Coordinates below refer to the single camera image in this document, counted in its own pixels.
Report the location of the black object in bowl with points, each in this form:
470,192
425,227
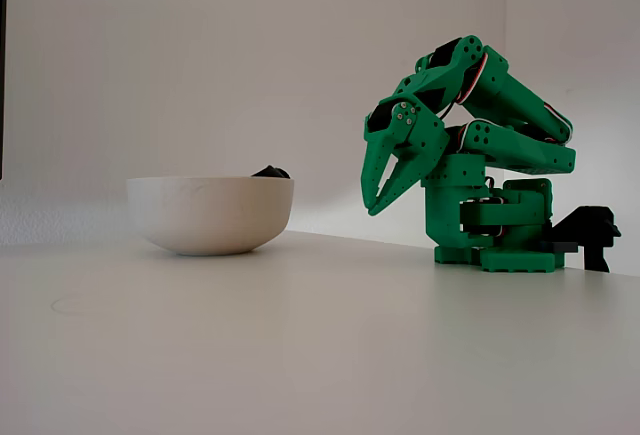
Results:
272,173

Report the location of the black table clamp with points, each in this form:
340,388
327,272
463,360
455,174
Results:
595,227

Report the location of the dark vertical frame edge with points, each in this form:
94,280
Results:
3,55

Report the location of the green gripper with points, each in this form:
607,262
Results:
424,136

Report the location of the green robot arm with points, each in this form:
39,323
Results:
520,100

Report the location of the white bowl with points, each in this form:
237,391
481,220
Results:
210,215

